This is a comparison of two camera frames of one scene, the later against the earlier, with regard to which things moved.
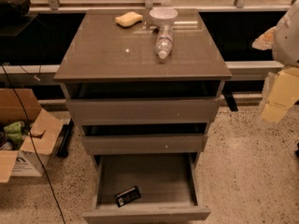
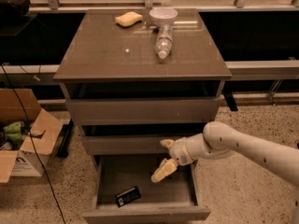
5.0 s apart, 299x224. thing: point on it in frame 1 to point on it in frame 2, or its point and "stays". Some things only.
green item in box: x=13 y=131 stays
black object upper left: x=14 y=6 stays
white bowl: x=163 y=16 stays
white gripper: x=287 y=46 to x=179 y=152
